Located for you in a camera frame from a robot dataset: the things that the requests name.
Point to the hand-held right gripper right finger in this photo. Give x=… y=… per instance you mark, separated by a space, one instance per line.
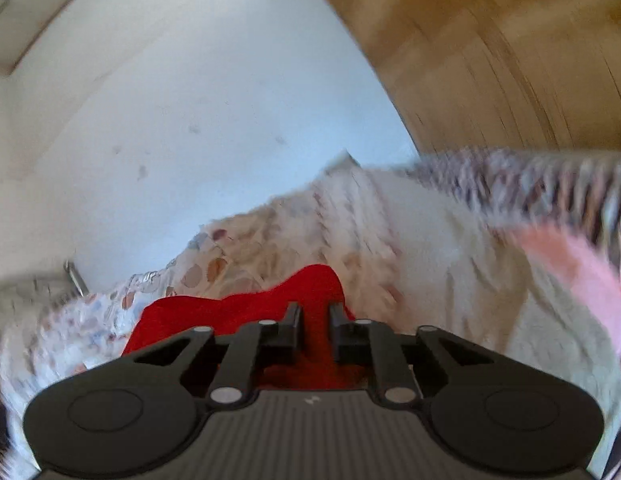
x=340 y=331

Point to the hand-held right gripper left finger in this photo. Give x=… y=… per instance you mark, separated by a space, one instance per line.
x=292 y=326

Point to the red small garment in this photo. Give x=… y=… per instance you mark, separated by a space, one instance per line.
x=240 y=310

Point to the printed blanket with round patches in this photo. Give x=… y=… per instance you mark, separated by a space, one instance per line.
x=440 y=260

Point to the grey metal object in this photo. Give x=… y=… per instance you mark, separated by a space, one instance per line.
x=73 y=275

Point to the pink cloth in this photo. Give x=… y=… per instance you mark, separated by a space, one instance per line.
x=580 y=270

